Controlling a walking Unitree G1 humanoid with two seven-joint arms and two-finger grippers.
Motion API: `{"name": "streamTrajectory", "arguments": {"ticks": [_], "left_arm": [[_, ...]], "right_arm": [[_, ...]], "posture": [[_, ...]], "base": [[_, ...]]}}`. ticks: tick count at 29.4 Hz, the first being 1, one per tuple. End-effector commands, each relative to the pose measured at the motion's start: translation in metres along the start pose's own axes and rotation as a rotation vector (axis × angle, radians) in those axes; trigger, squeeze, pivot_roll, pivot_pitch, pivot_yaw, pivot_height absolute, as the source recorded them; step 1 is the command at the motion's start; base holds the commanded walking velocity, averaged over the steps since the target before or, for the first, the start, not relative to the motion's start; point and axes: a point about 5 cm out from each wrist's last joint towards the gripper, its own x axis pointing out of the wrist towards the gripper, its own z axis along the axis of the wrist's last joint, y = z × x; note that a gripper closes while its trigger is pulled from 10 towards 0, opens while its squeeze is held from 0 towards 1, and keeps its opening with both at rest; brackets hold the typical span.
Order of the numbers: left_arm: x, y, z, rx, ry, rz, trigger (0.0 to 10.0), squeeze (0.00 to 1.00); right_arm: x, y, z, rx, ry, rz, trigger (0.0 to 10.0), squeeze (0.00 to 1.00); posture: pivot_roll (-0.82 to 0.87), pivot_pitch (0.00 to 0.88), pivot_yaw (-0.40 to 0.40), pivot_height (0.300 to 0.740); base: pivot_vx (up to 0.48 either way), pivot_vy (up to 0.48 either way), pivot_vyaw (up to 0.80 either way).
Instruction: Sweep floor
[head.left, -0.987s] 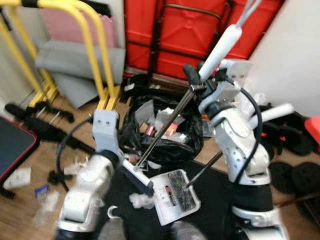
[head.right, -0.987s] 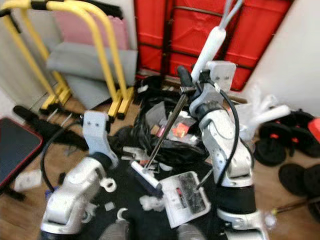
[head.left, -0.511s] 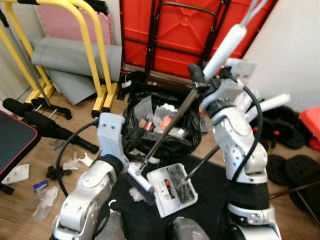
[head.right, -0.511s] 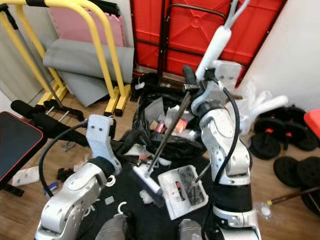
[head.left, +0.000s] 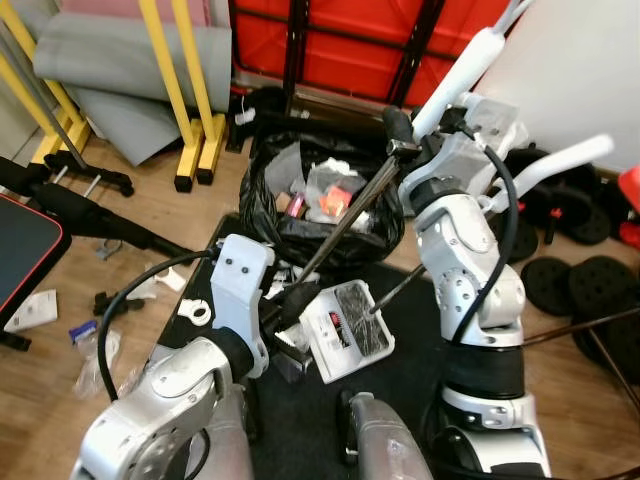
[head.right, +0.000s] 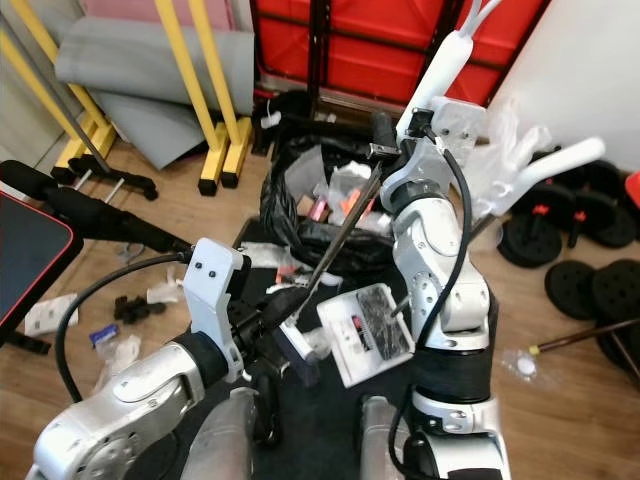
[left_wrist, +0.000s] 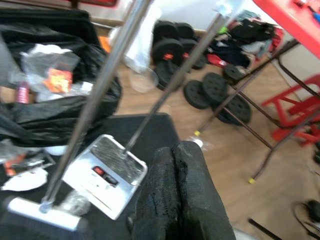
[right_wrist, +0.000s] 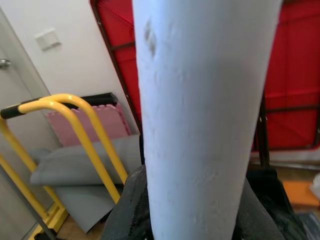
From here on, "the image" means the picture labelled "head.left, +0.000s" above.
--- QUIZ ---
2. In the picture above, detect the white plastic bracket piece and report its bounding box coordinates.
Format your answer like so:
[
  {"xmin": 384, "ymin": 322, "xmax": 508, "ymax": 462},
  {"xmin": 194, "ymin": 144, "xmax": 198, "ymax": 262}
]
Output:
[{"xmin": 128, "ymin": 268, "xmax": 186, "ymax": 301}]

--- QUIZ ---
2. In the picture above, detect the white plastic ring piece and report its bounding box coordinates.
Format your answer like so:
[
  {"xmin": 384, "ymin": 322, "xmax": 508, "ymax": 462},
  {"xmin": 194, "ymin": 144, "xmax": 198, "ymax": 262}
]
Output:
[{"xmin": 178, "ymin": 298, "xmax": 213, "ymax": 326}]

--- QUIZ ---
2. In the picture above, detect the grey robot leg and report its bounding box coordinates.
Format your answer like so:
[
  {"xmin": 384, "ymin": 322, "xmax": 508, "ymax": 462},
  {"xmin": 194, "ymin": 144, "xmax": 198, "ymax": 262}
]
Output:
[
  {"xmin": 340, "ymin": 392, "xmax": 431, "ymax": 480},
  {"xmin": 185, "ymin": 385, "xmax": 256, "ymax": 480}
]

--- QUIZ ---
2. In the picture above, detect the clear plastic bag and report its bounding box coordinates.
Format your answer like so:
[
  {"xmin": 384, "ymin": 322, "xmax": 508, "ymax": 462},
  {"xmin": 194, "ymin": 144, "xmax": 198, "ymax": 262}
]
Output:
[{"xmin": 480, "ymin": 100, "xmax": 531, "ymax": 161}]

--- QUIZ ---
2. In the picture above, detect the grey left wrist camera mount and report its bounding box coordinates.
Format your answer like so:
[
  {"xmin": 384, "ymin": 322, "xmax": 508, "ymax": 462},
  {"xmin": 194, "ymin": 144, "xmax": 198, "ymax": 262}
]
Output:
[{"xmin": 208, "ymin": 235, "xmax": 276, "ymax": 376}]

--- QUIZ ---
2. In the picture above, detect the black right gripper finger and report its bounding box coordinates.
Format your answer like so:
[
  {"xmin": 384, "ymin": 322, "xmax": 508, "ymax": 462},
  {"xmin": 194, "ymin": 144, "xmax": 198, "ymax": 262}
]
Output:
[{"xmin": 382, "ymin": 106, "xmax": 417, "ymax": 149}]

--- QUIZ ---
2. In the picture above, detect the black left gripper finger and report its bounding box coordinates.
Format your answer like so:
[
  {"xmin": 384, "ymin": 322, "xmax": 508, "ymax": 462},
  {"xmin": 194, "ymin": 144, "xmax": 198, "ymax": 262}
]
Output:
[{"xmin": 280, "ymin": 284, "xmax": 325, "ymax": 323}]

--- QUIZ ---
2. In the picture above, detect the black metal bench foot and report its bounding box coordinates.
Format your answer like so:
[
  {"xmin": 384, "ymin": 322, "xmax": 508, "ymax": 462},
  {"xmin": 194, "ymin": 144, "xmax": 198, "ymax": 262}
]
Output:
[{"xmin": 40, "ymin": 150, "xmax": 136, "ymax": 198}]

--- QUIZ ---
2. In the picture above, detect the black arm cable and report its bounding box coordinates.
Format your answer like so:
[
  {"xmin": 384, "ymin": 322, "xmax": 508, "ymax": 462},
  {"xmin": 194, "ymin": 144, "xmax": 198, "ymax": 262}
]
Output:
[
  {"xmin": 450, "ymin": 140, "xmax": 521, "ymax": 351},
  {"xmin": 97, "ymin": 250, "xmax": 216, "ymax": 401}
]

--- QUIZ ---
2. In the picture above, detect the pink foam mat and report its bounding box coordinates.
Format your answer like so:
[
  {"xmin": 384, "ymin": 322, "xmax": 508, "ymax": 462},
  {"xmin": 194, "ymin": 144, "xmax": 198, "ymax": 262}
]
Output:
[{"xmin": 55, "ymin": 0, "xmax": 216, "ymax": 26}]

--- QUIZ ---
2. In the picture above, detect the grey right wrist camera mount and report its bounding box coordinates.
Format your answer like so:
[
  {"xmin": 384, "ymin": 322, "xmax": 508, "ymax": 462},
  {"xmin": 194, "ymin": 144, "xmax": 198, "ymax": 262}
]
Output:
[{"xmin": 400, "ymin": 92, "xmax": 521, "ymax": 216}]

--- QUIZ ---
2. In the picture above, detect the orange snack packet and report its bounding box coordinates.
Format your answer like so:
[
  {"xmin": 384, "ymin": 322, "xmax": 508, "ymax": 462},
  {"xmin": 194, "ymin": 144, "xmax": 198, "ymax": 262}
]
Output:
[{"xmin": 320, "ymin": 185, "xmax": 353, "ymax": 216}]

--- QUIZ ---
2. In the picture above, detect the black red-trimmed bench pad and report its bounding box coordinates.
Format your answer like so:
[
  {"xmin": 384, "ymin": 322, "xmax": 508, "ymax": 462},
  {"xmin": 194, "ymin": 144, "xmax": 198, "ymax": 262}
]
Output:
[{"xmin": 0, "ymin": 195, "xmax": 73, "ymax": 336}]

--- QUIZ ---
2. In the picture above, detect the grey left robot leg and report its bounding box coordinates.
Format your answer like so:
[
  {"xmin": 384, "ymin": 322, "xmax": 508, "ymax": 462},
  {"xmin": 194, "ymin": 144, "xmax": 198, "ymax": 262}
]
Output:
[{"xmin": 185, "ymin": 385, "xmax": 256, "ymax": 480}]

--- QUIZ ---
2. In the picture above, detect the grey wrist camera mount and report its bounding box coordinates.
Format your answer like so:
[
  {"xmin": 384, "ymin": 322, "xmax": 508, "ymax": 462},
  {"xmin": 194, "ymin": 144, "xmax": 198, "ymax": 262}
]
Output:
[
  {"xmin": 208, "ymin": 235, "xmax": 276, "ymax": 376},
  {"xmin": 400, "ymin": 92, "xmax": 521, "ymax": 216}
]

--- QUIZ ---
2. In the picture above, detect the white paper booklet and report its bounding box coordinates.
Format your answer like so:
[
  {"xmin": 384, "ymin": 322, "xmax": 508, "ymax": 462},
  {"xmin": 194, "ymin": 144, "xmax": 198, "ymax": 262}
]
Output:
[{"xmin": 3, "ymin": 290, "xmax": 59, "ymax": 331}]

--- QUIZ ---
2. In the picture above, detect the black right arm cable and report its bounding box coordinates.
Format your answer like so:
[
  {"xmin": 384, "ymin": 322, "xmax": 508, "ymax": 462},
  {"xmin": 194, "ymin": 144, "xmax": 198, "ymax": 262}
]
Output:
[{"xmin": 450, "ymin": 140, "xmax": 521, "ymax": 351}]

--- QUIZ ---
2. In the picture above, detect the grey rolled mat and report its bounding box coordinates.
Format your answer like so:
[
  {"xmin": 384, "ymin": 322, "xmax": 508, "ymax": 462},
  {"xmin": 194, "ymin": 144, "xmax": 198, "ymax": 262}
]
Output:
[{"xmin": 33, "ymin": 10, "xmax": 233, "ymax": 166}]

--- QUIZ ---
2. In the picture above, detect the black strap bundle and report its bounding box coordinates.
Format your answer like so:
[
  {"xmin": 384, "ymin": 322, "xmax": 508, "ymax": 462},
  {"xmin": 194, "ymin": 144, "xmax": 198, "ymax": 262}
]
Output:
[{"xmin": 95, "ymin": 290, "xmax": 136, "ymax": 316}]

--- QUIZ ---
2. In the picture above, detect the blue small packet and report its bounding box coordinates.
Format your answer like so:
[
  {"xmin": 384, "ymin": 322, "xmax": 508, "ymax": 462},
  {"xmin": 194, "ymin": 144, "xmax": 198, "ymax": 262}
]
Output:
[{"xmin": 68, "ymin": 320, "xmax": 99, "ymax": 346}]

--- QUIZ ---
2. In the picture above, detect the black floor mat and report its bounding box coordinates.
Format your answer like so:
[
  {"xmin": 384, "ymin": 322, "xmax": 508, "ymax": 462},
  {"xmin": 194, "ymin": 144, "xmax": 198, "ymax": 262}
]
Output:
[{"xmin": 155, "ymin": 215, "xmax": 451, "ymax": 480}]

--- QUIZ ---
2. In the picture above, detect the grey right robot leg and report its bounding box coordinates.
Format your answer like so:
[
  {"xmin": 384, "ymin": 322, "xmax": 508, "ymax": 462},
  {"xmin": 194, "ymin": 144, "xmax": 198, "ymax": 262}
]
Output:
[{"xmin": 340, "ymin": 392, "xmax": 431, "ymax": 480}]

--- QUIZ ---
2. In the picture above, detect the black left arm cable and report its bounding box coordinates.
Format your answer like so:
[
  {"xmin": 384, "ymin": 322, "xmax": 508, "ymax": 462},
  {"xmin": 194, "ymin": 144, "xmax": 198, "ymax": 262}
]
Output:
[{"xmin": 97, "ymin": 250, "xmax": 216, "ymax": 401}]

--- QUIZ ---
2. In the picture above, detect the red folded table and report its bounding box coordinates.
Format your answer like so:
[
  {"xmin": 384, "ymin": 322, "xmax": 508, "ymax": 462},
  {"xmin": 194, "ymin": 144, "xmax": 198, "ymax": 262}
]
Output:
[{"xmin": 228, "ymin": 0, "xmax": 516, "ymax": 106}]

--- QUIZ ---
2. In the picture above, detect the black weight plate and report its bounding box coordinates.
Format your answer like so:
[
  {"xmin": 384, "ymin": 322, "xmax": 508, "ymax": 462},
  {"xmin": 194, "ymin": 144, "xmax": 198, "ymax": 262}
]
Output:
[
  {"xmin": 545, "ymin": 185, "xmax": 616, "ymax": 246},
  {"xmin": 567, "ymin": 255, "xmax": 637, "ymax": 323},
  {"xmin": 525, "ymin": 257, "xmax": 576, "ymax": 318}
]

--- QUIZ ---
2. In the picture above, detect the crumpled clear plastic wrap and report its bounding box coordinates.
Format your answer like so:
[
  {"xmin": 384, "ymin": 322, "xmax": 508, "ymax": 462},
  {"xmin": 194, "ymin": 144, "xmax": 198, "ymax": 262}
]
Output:
[{"xmin": 72, "ymin": 330, "xmax": 121, "ymax": 401}]

